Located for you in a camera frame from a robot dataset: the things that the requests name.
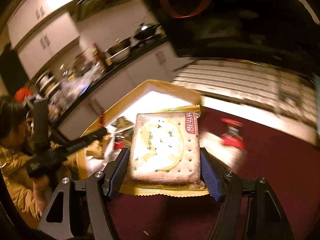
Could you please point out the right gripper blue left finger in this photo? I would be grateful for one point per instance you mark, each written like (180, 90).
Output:
(115, 173)

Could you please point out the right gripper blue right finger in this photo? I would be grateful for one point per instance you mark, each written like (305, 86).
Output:
(212, 171)

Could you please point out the small black red candy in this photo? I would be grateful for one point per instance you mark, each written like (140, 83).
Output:
(232, 134)

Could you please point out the large cracker packet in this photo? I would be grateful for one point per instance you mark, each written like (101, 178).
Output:
(165, 155)

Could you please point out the olive gold snack packet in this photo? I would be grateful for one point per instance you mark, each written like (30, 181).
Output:
(122, 124)

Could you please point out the person in yellow jacket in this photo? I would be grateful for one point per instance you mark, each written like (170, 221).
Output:
(30, 196)

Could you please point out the gold cardboard box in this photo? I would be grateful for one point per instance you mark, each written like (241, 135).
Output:
(150, 97)

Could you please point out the dark red table cloth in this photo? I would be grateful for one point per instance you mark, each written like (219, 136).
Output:
(271, 193)

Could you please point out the white mechanical keyboard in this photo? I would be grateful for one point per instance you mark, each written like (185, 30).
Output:
(254, 84)

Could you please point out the dark glass bottle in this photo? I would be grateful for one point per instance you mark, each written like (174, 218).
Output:
(99, 55)

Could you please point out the white bowl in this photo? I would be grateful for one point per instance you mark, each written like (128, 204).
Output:
(118, 52)

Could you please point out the black wok with lid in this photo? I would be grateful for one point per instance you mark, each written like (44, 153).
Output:
(145, 31)

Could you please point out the black computer monitor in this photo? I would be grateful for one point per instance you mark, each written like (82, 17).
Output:
(284, 33)

